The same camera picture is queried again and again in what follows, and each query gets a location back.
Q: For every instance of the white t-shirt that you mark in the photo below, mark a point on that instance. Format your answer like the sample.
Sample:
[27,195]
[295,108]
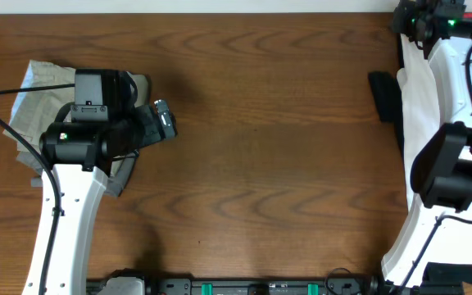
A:
[420,108]

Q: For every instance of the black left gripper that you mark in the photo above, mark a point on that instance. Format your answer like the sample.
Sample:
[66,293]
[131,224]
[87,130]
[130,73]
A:
[153,132]

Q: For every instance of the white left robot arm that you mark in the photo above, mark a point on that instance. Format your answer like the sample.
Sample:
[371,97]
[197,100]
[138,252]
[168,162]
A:
[79,156]

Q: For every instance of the folded khaki shorts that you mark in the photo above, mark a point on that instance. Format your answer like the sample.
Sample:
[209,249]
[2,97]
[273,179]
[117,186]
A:
[33,112]

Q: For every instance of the black garment with red band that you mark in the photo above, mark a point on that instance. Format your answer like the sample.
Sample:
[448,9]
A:
[388,97]

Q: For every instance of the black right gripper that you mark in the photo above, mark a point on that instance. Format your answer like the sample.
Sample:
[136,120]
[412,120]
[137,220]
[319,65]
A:
[404,7]

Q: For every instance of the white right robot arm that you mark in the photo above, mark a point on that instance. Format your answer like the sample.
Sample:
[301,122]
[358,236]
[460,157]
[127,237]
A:
[434,246]

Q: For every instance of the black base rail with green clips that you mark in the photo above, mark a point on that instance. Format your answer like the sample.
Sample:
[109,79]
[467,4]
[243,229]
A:
[338,281]

